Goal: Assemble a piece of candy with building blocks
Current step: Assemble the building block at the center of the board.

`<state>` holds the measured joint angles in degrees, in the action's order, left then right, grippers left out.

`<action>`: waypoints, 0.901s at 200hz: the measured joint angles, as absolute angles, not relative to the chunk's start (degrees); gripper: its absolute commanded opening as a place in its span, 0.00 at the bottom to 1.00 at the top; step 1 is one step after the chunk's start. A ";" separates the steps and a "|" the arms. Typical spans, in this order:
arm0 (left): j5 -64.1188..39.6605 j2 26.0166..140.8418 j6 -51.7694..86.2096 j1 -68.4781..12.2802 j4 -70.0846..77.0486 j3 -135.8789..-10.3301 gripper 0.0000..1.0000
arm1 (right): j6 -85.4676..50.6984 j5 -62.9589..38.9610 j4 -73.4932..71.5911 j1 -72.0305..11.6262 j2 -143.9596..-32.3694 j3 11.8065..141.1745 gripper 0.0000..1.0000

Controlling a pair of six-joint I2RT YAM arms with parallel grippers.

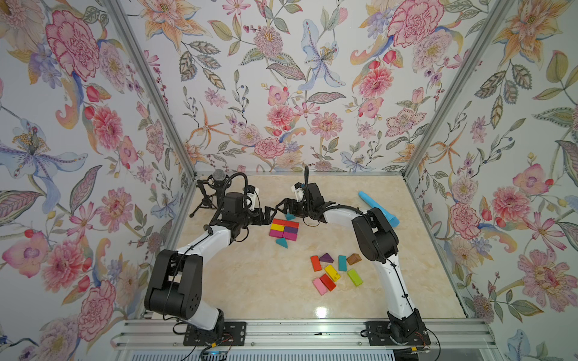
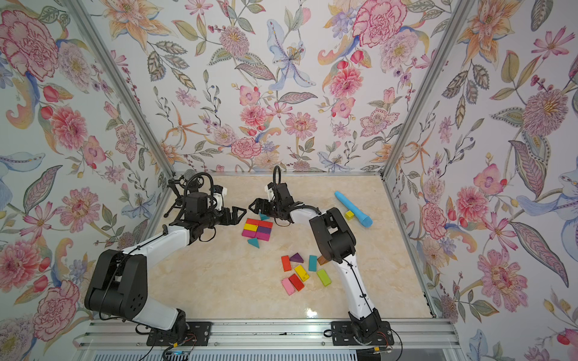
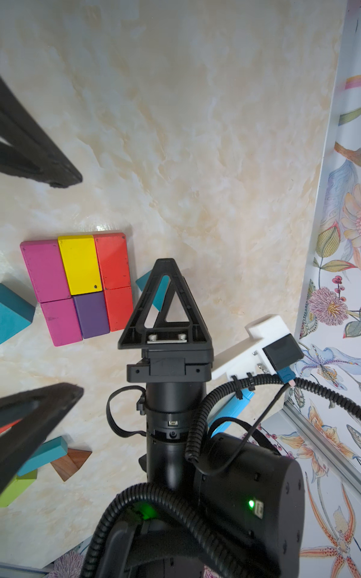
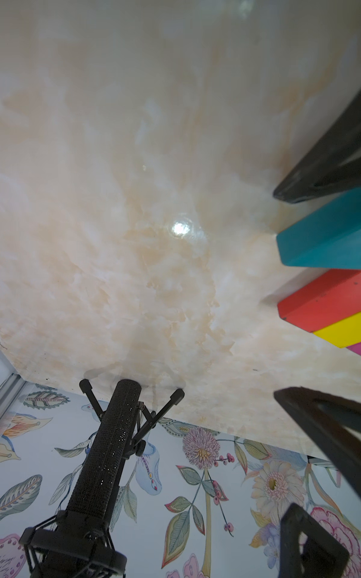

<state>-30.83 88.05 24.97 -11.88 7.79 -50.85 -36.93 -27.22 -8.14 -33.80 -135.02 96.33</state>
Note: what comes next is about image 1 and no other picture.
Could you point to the purple triangle block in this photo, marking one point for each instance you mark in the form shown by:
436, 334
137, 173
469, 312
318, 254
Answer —
326, 258

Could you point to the black tripod mic stand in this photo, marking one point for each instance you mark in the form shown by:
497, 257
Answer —
208, 200

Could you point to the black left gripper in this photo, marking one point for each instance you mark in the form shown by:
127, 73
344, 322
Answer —
266, 217

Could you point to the yellow rectangular block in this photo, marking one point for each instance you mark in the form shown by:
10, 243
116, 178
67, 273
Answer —
332, 273
277, 227

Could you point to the teal small block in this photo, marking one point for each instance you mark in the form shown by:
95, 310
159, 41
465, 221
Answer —
342, 263

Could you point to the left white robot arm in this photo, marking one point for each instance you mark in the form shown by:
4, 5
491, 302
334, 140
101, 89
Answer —
176, 285

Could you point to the red rectangular block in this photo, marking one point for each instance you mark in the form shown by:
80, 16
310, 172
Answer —
328, 282
279, 222
316, 264
292, 224

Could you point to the blue toy microphone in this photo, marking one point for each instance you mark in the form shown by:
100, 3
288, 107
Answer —
393, 220

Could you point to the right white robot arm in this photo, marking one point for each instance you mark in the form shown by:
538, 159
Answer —
378, 243

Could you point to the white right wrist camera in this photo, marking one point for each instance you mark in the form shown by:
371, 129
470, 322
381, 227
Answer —
299, 190

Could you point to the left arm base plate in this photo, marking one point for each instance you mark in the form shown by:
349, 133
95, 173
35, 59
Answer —
224, 334

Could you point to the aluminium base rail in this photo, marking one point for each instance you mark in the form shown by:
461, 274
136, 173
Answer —
337, 339

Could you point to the purple rectangular block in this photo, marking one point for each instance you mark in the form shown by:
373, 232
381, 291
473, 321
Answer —
291, 229

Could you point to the magenta rectangular block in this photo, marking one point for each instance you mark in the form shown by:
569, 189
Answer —
290, 236
276, 234

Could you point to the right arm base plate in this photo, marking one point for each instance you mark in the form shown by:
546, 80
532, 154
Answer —
381, 333

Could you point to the pink rectangular block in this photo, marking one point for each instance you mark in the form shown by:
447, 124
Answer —
320, 286

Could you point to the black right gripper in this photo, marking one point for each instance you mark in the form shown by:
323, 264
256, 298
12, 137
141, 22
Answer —
287, 207

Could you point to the green rectangular block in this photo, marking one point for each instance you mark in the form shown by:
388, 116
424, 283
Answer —
354, 277

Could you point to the black rhinestone microphone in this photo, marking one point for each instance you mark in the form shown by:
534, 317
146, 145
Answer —
219, 178

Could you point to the brown small block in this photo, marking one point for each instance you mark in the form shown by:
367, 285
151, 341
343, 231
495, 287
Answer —
353, 259

